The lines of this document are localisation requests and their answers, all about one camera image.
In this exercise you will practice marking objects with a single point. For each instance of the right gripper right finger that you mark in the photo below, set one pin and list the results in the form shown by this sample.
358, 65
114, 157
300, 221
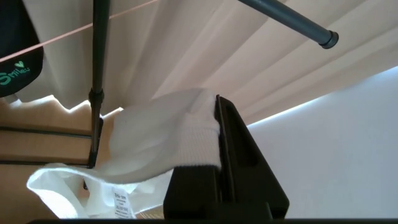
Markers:
248, 180

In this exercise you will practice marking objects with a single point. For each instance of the white t-shirt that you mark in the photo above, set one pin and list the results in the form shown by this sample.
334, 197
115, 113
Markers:
161, 137

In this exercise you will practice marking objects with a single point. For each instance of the black clothes rack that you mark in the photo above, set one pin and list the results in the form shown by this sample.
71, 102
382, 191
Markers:
99, 46

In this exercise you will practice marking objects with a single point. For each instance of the black shorts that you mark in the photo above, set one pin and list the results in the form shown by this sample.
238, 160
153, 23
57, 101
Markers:
15, 31

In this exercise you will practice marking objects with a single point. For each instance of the pink clothes hanger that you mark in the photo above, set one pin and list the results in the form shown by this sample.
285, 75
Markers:
68, 33

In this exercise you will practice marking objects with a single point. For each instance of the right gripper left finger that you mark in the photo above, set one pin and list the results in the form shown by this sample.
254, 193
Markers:
189, 193

